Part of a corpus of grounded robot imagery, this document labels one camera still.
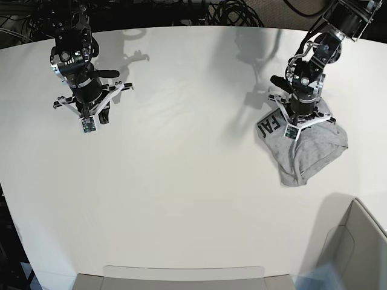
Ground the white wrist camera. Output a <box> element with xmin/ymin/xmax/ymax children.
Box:
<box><xmin>79</xmin><ymin>116</ymin><xmax>97</xmax><ymax>134</ymax></box>
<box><xmin>284</xmin><ymin>123</ymin><xmax>302</xmax><ymax>141</ymax></box>

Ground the grey T-shirt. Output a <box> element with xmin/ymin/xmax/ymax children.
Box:
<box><xmin>256</xmin><ymin>109</ymin><xmax>348</xmax><ymax>187</ymax></box>

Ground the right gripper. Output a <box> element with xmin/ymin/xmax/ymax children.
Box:
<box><xmin>53</xmin><ymin>80</ymin><xmax>134</xmax><ymax>124</ymax></box>

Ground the black cable bundle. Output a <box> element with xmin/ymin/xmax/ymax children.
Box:
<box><xmin>193</xmin><ymin>0</ymin><xmax>267</xmax><ymax>30</ymax></box>

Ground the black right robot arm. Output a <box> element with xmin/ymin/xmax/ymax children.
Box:
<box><xmin>36</xmin><ymin>1</ymin><xmax>132</xmax><ymax>132</ymax></box>

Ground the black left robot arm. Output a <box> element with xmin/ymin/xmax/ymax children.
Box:
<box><xmin>269</xmin><ymin>1</ymin><xmax>383</xmax><ymax>140</ymax></box>

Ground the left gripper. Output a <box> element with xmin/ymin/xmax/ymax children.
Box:
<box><xmin>268</xmin><ymin>86</ymin><xmax>335</xmax><ymax>130</ymax></box>

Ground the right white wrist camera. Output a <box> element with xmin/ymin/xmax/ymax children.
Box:
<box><xmin>79</xmin><ymin>116</ymin><xmax>97</xmax><ymax>134</ymax></box>

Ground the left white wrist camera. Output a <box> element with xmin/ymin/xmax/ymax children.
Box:
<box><xmin>284</xmin><ymin>123</ymin><xmax>302</xmax><ymax>141</ymax></box>

